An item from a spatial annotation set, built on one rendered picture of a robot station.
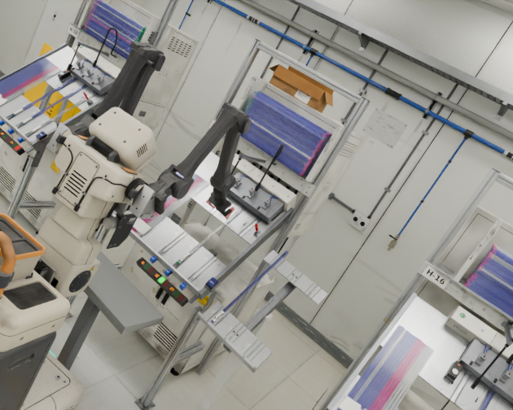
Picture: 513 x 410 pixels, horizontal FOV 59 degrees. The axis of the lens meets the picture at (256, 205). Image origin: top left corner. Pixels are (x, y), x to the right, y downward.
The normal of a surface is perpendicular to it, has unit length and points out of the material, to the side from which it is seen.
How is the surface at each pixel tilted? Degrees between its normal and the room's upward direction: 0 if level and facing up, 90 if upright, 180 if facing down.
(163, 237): 43
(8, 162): 90
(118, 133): 48
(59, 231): 82
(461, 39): 90
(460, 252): 90
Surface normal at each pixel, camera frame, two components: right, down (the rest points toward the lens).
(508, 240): -0.46, 0.00
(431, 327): 0.03, -0.59
